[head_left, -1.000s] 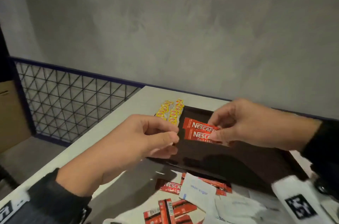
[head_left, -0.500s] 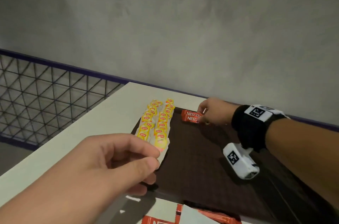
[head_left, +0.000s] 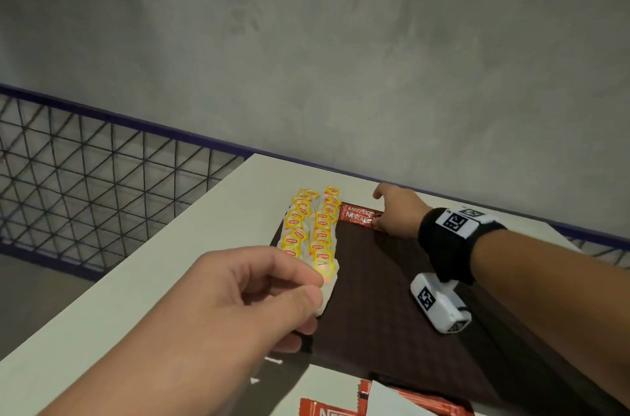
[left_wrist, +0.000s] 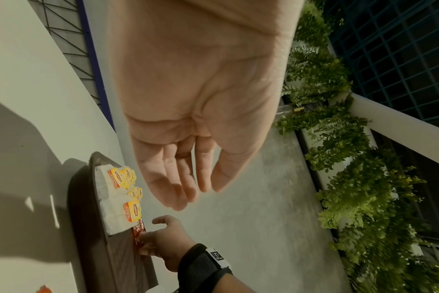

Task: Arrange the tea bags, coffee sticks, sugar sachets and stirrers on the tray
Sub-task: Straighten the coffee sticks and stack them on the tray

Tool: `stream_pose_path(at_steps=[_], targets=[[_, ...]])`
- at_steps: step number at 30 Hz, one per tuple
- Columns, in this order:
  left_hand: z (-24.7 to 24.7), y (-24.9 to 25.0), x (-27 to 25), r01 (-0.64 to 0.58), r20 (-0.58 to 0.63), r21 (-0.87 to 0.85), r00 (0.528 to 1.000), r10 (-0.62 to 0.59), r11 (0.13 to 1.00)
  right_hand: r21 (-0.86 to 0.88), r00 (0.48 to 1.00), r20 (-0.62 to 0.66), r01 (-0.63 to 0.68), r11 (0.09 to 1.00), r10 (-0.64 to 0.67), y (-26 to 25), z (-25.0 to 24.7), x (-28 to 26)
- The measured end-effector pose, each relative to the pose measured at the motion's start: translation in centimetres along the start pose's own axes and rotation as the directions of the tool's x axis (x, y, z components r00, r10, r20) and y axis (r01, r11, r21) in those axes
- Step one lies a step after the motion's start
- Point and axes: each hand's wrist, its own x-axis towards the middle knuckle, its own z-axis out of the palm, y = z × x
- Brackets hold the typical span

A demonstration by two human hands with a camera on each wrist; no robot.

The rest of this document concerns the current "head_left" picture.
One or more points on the person's left hand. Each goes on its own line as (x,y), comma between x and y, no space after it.
(206,322)

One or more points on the person's right hand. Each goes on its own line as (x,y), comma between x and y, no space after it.
(403,214)

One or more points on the red coffee stick sachet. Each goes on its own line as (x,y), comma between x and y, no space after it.
(359,216)

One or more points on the brown plastic tray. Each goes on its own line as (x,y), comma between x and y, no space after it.
(374,307)

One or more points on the pile of red coffee sticks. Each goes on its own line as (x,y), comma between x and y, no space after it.
(334,410)

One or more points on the pile of white sugar sachets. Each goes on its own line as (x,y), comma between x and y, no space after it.
(394,403)

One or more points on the person's right forearm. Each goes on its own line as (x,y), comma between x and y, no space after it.
(551,292)

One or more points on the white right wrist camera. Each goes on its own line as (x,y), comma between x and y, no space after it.
(440,305)

